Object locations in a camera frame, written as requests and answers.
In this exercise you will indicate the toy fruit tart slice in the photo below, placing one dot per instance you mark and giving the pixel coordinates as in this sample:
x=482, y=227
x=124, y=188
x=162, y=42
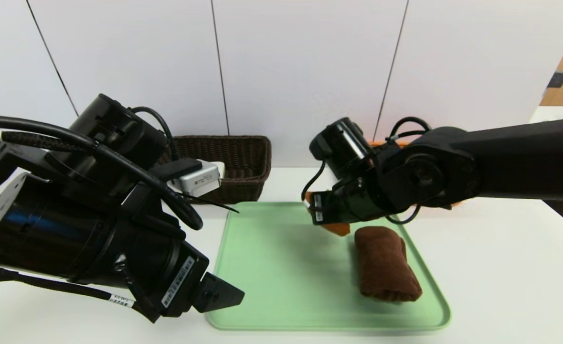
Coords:
x=338, y=229

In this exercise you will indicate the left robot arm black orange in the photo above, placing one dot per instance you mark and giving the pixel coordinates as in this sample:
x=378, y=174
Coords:
x=71, y=239

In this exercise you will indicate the light green plastic tray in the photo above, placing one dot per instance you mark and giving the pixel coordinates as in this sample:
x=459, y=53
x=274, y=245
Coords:
x=286, y=267

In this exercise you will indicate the white background table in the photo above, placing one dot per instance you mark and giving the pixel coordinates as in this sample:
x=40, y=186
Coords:
x=548, y=113

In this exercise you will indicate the dark brown wicker basket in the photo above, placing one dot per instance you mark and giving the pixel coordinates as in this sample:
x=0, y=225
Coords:
x=243, y=162

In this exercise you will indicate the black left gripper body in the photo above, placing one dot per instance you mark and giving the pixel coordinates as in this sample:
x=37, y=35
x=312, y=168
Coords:
x=180, y=283

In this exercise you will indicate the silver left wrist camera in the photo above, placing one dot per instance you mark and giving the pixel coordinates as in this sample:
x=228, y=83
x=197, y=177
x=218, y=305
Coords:
x=197, y=179

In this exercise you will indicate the brown towel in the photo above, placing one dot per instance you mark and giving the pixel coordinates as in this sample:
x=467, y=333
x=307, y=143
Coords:
x=386, y=263

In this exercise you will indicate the orange wicker basket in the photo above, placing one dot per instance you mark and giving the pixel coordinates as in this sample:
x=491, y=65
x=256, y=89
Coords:
x=380, y=142

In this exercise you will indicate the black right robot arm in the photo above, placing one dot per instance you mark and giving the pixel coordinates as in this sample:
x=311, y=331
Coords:
x=525, y=162

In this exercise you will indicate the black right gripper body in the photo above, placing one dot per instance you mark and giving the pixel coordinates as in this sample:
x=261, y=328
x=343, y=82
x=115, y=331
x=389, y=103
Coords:
x=318, y=208

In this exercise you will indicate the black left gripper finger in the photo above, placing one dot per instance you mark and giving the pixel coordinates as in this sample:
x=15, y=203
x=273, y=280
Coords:
x=219, y=294

